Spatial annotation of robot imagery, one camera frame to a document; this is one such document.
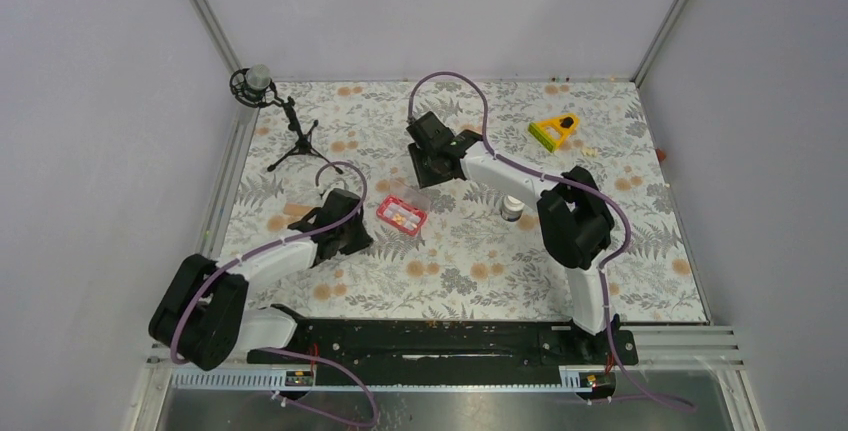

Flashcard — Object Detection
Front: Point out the microphone on black tripod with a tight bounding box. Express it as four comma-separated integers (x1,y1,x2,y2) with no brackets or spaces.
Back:
229,63,344,176

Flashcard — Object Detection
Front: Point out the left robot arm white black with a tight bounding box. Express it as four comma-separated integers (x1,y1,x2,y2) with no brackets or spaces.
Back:
148,188,373,371

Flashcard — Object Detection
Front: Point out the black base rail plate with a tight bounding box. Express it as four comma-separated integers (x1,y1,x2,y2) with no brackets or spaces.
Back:
286,318,639,382

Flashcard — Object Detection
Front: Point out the white dark pill bottle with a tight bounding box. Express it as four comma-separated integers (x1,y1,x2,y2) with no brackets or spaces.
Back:
499,195,524,222

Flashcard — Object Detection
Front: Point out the red pill organizer box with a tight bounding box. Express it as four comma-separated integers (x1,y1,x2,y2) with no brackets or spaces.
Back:
376,179,431,236

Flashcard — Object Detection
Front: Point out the tan block upper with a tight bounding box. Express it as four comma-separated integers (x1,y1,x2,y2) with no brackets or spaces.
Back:
283,203,313,217

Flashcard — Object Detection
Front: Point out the yellow green plastic tool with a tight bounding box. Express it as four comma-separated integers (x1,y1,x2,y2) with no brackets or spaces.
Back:
528,113,580,153

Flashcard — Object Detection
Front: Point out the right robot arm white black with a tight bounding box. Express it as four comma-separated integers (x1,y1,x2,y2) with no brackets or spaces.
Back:
407,112,615,363

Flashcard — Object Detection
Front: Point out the floral patterned table mat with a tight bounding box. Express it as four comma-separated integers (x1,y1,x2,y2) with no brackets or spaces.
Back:
214,78,708,323

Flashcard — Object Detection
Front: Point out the white slotted cable duct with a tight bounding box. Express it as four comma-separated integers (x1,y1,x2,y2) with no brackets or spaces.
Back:
170,366,616,396

